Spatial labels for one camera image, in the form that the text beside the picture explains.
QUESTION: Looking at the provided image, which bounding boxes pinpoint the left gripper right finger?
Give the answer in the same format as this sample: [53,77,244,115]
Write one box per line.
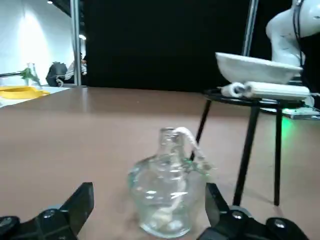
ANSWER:
[196,182,313,240]

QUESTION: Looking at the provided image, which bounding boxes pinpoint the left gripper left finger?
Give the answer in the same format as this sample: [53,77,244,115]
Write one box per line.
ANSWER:
[0,181,96,240]

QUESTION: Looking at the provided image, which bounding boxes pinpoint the clear glass alcohol lamp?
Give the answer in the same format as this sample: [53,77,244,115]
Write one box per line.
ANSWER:
[127,126,219,237]

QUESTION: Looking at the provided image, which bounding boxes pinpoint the white ceramic crucible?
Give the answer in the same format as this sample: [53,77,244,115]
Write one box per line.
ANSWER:
[215,51,304,85]

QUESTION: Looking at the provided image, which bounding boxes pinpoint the white desk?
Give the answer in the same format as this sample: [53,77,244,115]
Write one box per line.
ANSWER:
[0,86,76,109]

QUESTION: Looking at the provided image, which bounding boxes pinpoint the black backpack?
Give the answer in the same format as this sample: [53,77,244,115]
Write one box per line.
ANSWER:
[46,61,69,87]

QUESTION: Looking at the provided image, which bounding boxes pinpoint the person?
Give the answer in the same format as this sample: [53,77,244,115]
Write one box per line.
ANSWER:
[64,51,88,83]

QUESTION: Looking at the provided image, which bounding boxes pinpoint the clear glass vase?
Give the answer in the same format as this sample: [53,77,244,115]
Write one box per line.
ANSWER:
[21,62,43,89]

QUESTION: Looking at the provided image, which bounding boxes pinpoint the aluminium frame post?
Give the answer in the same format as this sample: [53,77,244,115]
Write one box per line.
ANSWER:
[241,0,260,57]
[70,0,83,86]

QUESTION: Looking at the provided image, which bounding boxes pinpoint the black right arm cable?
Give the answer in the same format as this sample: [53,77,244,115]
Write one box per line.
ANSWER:
[291,0,307,68]

